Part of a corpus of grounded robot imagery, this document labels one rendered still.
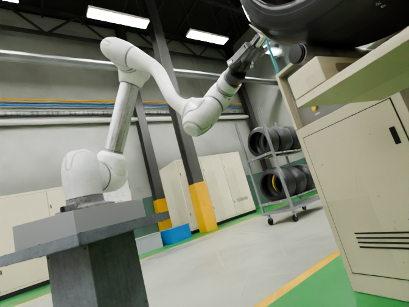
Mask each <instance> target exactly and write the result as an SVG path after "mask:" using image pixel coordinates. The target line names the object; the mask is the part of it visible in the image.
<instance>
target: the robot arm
mask: <svg viewBox="0 0 409 307"><path fill-rule="evenodd" d="M266 39H267V38H265V37H264V36H262V35H261V34H259V33H258V34H256V35H255V36H254V38H253V40H252V41H250V42H249V43H247V42H245V43H244V44H243V45H242V47H241V48H240V49H239V50H238V51H237V52H236V53H235V54H234V55H233V56H232V57H231V58H230V59H229V60H228V61H227V64H228V66H229V67H228V69H227V70H226V71H224V72H223V73H222V75H221V76H220V78H219V79H218V81H217V83H215V84H214V85H213V86H212V87H211V88H210V89H209V91H208V92H207V93H206V95H205V96H204V97H203V98H194V97H192V98H190V99H183V98H181V97H179V95H177V93H176V91H175V89H174V87H173V85H172V83H171V81H170V79H169V76H168V75H167V73H166V70H165V69H164V68H163V67H162V65H161V64H160V63H158V62H157V61H156V60H155V59H153V58H151V57H150V56H149V55H147V54H146V53H144V52H142V51H141V50H140V49H139V48H137V47H136V46H133V45H132V44H131V43H129V42H127V41H124V40H121V39H119V38H115V37H108V38H105V39H103V40H102V42H101V44H100V48H101V51H102V53H103V54H104V56H105V57H106V58H108V59H110V60H111V62H112V63H114V64H115V65H116V66H117V67H118V72H119V82H120V85H119V90H118V93H117V98H116V102H115V105H114V110H113V114H112V117H111V122H110V126H109V129H108V134H107V138H106V141H105V146H104V149H103V150H102V151H100V152H99V153H98V154H97V156H96V155H95V154H94V153H93V152H92V151H89V150H88V149H80V150H74V151H71V152H68V153H67V155H66V156H65V157H64V159H63V162H62V166H61V181H62V187H63V193H64V195H65V201H66V205H65V206H62V207H60V212H57V213H55V215H57V214H61V213H65V212H68V211H73V210H79V209H83V208H90V207H94V206H100V205H107V204H111V203H115V201H105V199H104V196H103V193H105V192H112V191H116V190H118V189H120V188H121V187H123V186H124V185H125V183H126V181H127V178H128V171H127V159H126V157H125V155H123V152H124V148H125V143H126V140H127V135H128V131H129V128H130V123H131V119H132V116H133V111H134V107H135V103H136V98H137V95H138V91H139V89H141V88H142V86H143V84H144V83H145V82H146V81H148V79H149V78H150V74H151V75H152V76H153V77H154V78H155V80H156V82H157V84H158V86H159V89H160V90H161V92H162V94H163V96H164V98H165V100H166V101H167V103H168V104H169V105H170V106H171V107H172V108H173V109H174V110H175V111H177V112H178V113H179V114H180V115H181V118H182V120H183V129H184V131H185V132H186V133H187V134H188V135H190V136H201V135H203V134H205V133H206V132H207V131H208V130H209V129H210V128H211V127H212V126H213V125H214V124H215V123H216V122H217V120H218V119H219V117H220V115H221V114H222V113H223V112H224V111H225V110H226V109H227V108H228V106H229V105H230V103H231V102H232V100H233V99H234V95H235V94H236V93H237V91H238V89H239V88H240V87H241V86H242V81H243V80H244V78H245V76H246V72H247V71H249V70H250V68H252V67H254V68H257V63H258V61H259V59H260V57H261V55H262V53H263V51H264V47H263V43H264V41H265V40H266Z"/></svg>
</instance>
